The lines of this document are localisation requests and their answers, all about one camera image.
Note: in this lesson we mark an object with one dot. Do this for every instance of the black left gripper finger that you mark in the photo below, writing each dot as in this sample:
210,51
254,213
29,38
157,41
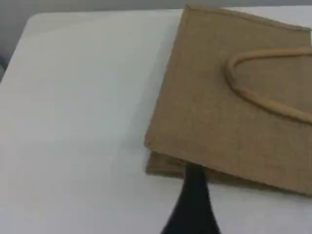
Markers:
192,209

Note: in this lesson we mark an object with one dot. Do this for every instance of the brown jute bag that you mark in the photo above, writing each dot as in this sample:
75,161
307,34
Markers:
207,97

